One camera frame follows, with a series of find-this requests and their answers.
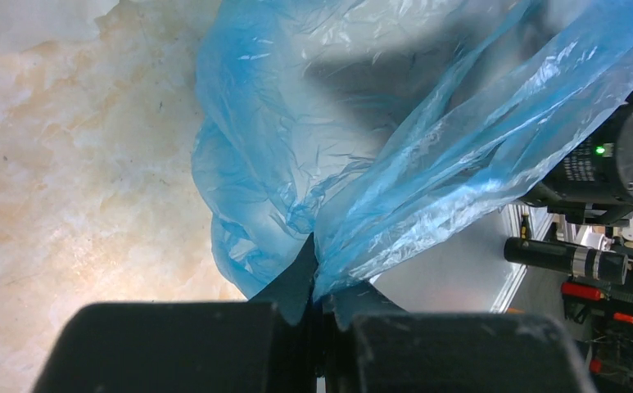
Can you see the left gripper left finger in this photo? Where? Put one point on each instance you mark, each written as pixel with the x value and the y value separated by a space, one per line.
pixel 258 345

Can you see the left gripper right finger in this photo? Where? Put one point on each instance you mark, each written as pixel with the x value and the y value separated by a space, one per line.
pixel 373 345

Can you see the blue plastic trash bag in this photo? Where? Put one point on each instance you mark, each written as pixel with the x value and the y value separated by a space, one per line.
pixel 382 128

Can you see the clear yellow-trimmed trash bag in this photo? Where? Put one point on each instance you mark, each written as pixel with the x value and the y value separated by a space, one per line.
pixel 28 23

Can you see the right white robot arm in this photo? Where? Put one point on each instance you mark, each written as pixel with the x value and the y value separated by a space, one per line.
pixel 593 183

